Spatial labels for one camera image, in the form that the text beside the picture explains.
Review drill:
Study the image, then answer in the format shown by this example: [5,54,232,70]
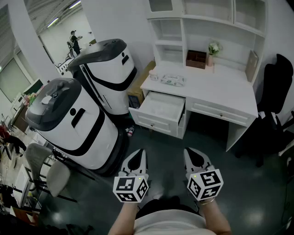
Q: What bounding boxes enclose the pink vase with white flowers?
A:
[207,41,222,67]

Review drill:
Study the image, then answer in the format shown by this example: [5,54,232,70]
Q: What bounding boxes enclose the brown wooden organizer box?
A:
[185,50,207,70]

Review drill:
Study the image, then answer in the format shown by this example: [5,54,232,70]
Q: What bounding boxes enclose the grey chair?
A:
[24,142,78,204]

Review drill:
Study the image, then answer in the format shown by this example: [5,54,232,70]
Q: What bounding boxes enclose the white desk drawer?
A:
[129,90,186,140]
[189,101,251,127]

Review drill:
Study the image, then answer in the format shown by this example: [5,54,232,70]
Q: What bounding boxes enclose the person's right forearm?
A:
[199,197,232,235]

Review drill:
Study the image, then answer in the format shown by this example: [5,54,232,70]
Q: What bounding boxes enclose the brown book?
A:
[244,50,260,83]

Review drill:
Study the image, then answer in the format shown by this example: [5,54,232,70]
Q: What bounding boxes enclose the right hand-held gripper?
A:
[183,148,224,201]

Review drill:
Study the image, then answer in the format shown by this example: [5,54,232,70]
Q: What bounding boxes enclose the black office chair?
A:
[235,54,294,167]

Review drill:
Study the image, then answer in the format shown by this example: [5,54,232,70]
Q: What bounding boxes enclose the white desk with hutch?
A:
[129,0,269,152]

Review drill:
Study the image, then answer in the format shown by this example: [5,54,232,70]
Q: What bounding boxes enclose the white closed desk drawer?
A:
[189,101,251,127]

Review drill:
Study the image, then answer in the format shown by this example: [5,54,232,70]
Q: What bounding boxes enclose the person's black trousers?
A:
[135,196,200,218]

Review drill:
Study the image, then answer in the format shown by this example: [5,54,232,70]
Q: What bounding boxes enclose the brown cardboard box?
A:
[126,60,157,110]

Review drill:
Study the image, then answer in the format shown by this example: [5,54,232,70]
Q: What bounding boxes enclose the person's white shirt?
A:
[134,209,216,235]

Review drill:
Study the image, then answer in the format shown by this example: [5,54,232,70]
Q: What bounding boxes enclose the large white service robot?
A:
[25,77,129,177]

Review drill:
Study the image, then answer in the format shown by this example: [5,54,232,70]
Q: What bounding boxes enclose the white wet wipes packet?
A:
[160,73,186,87]

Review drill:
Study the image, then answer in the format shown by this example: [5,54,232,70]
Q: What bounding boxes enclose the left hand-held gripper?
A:
[113,149,149,203]

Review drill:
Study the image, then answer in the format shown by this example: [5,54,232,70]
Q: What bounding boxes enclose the person's left forearm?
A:
[107,201,139,235]

